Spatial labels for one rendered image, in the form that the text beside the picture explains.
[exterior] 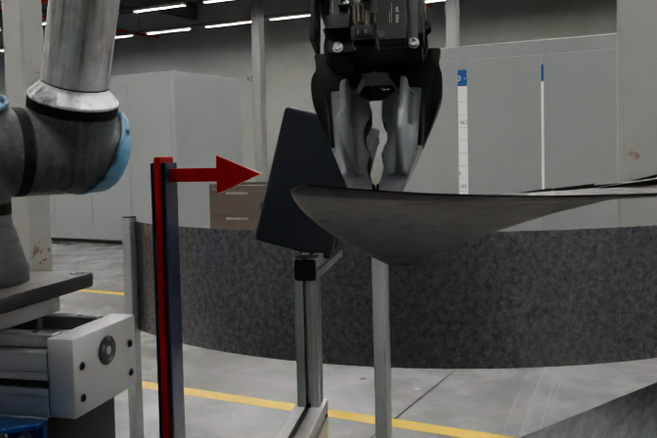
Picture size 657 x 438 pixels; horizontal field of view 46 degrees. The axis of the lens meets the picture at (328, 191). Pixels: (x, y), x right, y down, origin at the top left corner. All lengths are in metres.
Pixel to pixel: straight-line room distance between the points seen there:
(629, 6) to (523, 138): 2.11
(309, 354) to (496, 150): 5.72
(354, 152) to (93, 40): 0.57
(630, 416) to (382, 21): 0.27
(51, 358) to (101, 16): 0.41
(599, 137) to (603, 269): 4.12
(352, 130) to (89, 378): 0.53
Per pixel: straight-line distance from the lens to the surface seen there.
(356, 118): 0.53
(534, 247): 2.34
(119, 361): 1.00
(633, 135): 4.75
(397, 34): 0.49
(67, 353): 0.92
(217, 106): 10.92
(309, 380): 1.06
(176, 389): 0.52
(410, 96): 0.54
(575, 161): 6.54
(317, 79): 0.55
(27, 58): 7.24
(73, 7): 1.02
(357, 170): 0.52
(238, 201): 7.37
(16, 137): 1.03
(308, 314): 1.03
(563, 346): 2.42
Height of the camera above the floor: 1.19
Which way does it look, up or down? 3 degrees down
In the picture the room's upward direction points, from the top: 1 degrees counter-clockwise
